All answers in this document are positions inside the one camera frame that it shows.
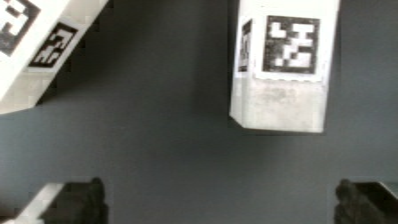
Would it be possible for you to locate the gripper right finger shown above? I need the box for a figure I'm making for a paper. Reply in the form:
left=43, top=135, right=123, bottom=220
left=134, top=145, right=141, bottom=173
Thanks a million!
left=335, top=179, right=398, bottom=224

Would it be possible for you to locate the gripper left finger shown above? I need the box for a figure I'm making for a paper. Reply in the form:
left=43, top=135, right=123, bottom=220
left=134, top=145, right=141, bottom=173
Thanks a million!
left=11, top=178, right=109, bottom=224

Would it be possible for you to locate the white leg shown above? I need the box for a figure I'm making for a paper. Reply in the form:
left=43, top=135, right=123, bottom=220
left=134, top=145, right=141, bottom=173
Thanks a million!
left=0, top=0, right=111, bottom=115
left=230, top=0, right=342, bottom=133

